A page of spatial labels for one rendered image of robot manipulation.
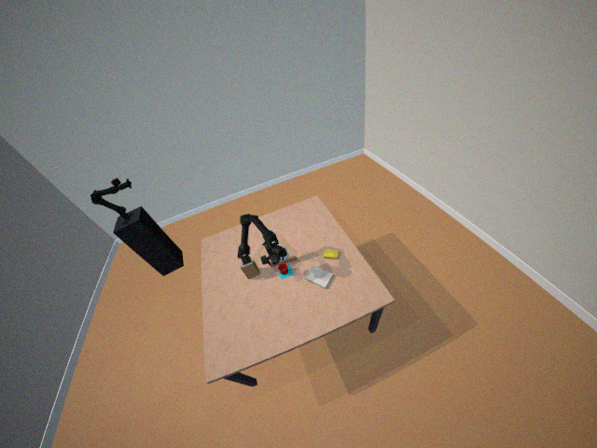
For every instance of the tan wooden plank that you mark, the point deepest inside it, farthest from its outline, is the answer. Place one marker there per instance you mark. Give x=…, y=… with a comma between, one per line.
x=285, y=261

